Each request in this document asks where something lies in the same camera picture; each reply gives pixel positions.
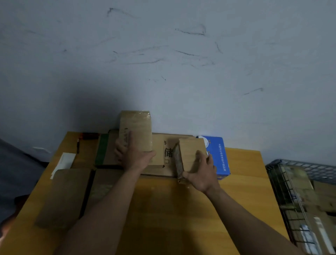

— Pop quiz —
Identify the pile of cardboard parcels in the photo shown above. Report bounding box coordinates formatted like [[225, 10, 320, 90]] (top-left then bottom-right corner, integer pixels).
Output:
[[278, 166, 336, 255]]

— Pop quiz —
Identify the narrow flat cardboard sheet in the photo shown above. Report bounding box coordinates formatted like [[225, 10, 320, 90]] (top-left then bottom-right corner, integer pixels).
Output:
[[83, 169, 124, 214]]

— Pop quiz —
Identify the large flat cardboard box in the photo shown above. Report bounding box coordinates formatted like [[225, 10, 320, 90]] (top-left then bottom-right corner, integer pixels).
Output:
[[95, 129, 195, 177]]

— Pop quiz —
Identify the green tape strip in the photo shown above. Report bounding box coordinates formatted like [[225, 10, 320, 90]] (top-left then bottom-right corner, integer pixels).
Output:
[[95, 134, 109, 166]]

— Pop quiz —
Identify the wide flat cardboard sheet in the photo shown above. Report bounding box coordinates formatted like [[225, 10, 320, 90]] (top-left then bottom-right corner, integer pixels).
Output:
[[35, 169, 91, 231]]

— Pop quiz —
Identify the black wire basket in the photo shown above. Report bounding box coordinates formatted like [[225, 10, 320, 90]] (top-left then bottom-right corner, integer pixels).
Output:
[[265, 159, 336, 255]]

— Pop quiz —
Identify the person's right hand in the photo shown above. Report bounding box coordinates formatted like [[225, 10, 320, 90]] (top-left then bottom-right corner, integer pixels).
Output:
[[182, 150, 221, 195]]

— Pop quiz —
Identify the tall taped cardboard parcel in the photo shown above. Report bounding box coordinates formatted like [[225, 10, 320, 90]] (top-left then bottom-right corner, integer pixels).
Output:
[[119, 111, 153, 153]]

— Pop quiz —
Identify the blue printed carton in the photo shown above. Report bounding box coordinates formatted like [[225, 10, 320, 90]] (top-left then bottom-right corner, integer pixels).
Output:
[[196, 136, 231, 180]]

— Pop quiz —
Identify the person's left hand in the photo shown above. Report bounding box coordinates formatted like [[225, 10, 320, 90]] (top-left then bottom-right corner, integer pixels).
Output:
[[114, 131, 156, 174]]

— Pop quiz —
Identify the person's left forearm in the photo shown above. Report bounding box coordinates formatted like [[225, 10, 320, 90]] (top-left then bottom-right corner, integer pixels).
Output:
[[54, 168, 149, 255]]

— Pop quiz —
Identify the person's right forearm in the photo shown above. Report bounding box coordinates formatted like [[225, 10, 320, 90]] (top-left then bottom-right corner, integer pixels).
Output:
[[205, 185, 306, 255]]

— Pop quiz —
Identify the small brown cardboard box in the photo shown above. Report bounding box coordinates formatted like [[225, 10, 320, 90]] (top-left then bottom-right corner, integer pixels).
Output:
[[172, 138, 208, 184]]

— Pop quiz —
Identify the white paper sheet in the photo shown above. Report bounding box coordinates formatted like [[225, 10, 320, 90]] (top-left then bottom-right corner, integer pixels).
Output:
[[50, 153, 76, 180]]

